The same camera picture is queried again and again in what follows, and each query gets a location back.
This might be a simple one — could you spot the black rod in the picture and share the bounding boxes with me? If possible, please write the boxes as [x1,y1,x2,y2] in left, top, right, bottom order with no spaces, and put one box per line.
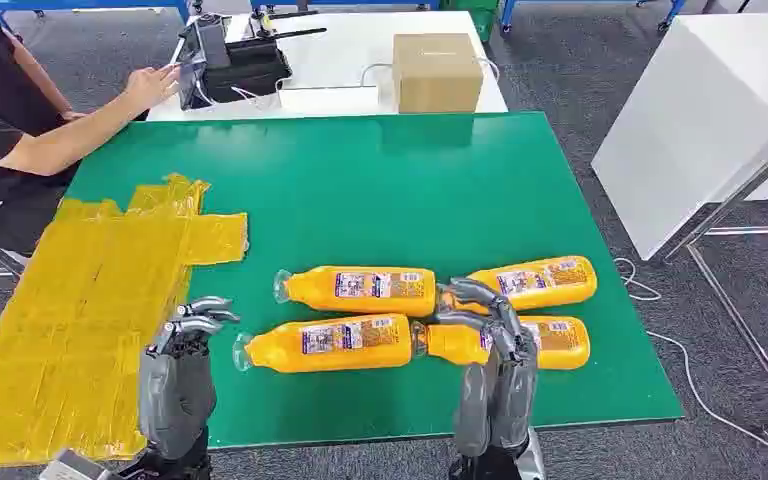
[269,27,328,41]

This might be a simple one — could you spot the orange drink bottle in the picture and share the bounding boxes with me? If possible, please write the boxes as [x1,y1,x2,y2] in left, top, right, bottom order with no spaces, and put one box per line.
[232,313,416,375]
[411,315,592,372]
[273,264,439,320]
[448,255,599,315]

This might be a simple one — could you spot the large white panel table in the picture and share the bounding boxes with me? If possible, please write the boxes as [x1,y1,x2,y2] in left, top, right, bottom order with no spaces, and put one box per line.
[590,11,768,262]

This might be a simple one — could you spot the blue metal frame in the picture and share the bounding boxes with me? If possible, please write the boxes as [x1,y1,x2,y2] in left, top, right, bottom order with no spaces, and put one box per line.
[249,0,441,15]
[0,0,192,26]

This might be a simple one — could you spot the white flat box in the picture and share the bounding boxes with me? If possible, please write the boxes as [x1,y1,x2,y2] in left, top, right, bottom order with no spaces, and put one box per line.
[277,84,381,115]

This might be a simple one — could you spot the thin white cable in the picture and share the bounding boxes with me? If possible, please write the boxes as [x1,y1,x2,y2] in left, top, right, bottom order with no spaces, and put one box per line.
[359,62,396,88]

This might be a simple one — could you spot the green crate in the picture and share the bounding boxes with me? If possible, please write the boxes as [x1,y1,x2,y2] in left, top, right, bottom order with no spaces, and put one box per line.
[439,0,502,43]

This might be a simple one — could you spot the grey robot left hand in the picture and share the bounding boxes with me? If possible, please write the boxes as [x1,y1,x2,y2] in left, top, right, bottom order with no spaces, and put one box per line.
[137,296,242,461]

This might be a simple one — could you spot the white floor cable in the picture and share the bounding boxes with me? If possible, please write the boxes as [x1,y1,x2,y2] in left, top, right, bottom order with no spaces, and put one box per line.
[613,256,768,460]

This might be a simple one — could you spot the brown cardboard box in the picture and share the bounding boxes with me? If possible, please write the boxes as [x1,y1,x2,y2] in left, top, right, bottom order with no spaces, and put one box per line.
[392,33,485,115]

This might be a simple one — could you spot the yellow sheet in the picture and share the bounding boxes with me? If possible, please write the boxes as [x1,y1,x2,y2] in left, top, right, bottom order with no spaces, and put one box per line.
[0,173,251,472]

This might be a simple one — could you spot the grey box device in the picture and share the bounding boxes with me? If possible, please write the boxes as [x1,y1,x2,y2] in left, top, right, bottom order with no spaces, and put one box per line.
[195,13,233,69]

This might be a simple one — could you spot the person's right hand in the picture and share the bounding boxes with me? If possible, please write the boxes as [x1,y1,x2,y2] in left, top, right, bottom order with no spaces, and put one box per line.
[120,64,182,115]

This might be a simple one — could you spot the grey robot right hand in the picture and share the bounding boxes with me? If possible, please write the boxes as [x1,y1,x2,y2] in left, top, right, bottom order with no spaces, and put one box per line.
[433,277,540,459]

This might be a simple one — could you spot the black tray device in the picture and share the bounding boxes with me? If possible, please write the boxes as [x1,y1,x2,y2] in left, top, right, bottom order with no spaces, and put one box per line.
[201,36,294,105]

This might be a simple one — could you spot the metal table frame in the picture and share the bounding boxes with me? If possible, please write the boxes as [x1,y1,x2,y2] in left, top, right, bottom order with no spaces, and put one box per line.
[660,94,768,435]

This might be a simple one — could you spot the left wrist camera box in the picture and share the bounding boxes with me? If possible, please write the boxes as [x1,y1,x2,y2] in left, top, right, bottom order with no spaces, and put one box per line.
[38,449,122,480]

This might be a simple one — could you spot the green mat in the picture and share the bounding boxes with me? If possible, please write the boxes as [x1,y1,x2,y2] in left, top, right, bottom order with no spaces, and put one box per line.
[62,111,685,452]

